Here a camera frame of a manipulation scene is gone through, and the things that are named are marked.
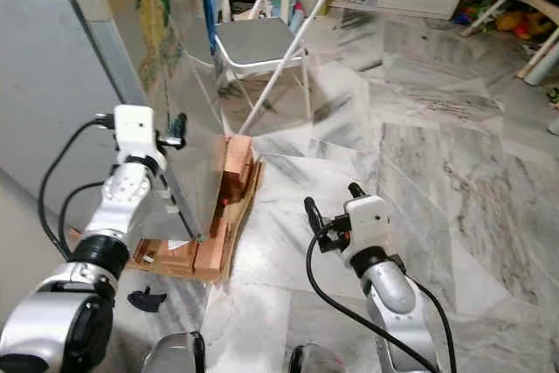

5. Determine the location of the grey fridge body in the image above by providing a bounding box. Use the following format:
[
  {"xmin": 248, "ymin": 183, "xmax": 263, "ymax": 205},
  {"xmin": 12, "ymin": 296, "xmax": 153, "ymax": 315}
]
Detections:
[{"xmin": 0, "ymin": 0, "xmax": 193, "ymax": 243}]

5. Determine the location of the silver right robot leg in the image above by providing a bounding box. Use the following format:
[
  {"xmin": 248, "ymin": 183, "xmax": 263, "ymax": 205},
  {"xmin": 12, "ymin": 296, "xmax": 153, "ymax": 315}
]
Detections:
[{"xmin": 286, "ymin": 342, "xmax": 352, "ymax": 373}]

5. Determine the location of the silver robot leg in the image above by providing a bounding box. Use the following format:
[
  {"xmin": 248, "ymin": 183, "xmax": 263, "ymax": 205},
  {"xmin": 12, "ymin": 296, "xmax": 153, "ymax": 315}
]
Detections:
[
  {"xmin": 144, "ymin": 331, "xmax": 209, "ymax": 373},
  {"xmin": 286, "ymin": 342, "xmax": 352, "ymax": 373}
]

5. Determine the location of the yellow green door sticker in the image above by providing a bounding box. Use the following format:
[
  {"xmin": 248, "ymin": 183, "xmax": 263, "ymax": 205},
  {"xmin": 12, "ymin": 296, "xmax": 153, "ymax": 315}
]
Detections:
[{"xmin": 137, "ymin": 0, "xmax": 184, "ymax": 99}]

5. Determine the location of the white folding chair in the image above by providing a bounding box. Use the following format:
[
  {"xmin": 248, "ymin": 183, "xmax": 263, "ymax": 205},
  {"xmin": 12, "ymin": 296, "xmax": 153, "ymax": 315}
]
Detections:
[{"xmin": 210, "ymin": 0, "xmax": 335, "ymax": 138}]

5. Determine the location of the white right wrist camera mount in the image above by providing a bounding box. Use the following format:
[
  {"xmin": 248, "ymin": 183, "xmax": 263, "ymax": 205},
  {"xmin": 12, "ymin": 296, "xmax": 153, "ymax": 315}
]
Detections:
[{"xmin": 343, "ymin": 195, "xmax": 392, "ymax": 260}]

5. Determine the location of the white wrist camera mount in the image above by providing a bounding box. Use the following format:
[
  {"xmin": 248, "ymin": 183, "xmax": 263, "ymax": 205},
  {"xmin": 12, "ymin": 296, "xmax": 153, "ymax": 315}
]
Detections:
[
  {"xmin": 343, "ymin": 195, "xmax": 392, "ymax": 260},
  {"xmin": 114, "ymin": 105, "xmax": 167, "ymax": 164}
]

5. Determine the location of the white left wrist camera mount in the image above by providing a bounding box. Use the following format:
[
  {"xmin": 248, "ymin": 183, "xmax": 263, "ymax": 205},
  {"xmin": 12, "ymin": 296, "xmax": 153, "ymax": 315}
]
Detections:
[{"xmin": 114, "ymin": 105, "xmax": 167, "ymax": 164}]

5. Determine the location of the white high chair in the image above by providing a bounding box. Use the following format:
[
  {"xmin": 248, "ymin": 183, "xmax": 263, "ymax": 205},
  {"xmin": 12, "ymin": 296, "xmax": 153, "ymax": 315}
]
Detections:
[{"xmin": 459, "ymin": 0, "xmax": 559, "ymax": 86}]

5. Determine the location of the blue cloth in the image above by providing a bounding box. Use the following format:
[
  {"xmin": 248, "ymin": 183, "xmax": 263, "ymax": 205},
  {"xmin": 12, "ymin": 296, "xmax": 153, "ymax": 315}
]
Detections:
[{"xmin": 197, "ymin": 0, "xmax": 224, "ymax": 55}]

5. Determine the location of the silver left robot leg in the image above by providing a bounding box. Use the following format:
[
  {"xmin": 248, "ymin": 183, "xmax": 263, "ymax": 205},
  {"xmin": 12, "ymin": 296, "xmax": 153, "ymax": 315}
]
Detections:
[{"xmin": 144, "ymin": 331, "xmax": 209, "ymax": 373}]

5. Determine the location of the black plastic piece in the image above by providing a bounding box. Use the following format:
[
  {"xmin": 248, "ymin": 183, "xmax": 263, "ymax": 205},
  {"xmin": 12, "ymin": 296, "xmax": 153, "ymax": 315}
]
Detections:
[{"xmin": 128, "ymin": 287, "xmax": 169, "ymax": 313}]

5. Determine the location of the yellow plush toy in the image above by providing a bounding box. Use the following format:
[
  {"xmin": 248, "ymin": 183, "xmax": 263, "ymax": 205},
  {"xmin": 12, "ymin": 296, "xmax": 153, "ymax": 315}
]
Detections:
[{"xmin": 493, "ymin": 10, "xmax": 553, "ymax": 39}]

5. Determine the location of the red clay brick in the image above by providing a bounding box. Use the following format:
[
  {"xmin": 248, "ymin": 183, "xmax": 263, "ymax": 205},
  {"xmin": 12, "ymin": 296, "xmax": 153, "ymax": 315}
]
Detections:
[
  {"xmin": 194, "ymin": 203, "xmax": 232, "ymax": 280},
  {"xmin": 223, "ymin": 135, "xmax": 256, "ymax": 173},
  {"xmin": 131, "ymin": 238, "xmax": 193, "ymax": 275},
  {"xmin": 218, "ymin": 168, "xmax": 252, "ymax": 206}
]

